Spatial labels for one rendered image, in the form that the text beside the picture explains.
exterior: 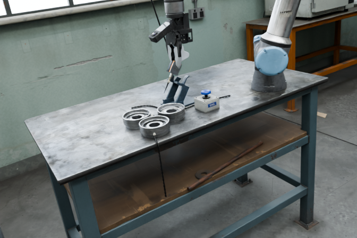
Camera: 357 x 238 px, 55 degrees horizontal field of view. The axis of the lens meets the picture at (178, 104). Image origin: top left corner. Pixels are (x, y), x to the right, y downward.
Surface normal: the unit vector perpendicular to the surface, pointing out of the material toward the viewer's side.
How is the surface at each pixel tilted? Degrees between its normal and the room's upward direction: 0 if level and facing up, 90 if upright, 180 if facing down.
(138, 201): 0
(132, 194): 0
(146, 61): 90
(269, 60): 97
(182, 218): 0
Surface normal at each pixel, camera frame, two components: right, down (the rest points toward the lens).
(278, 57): -0.18, 0.49
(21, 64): 0.53, 0.25
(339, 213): -0.11, -0.93
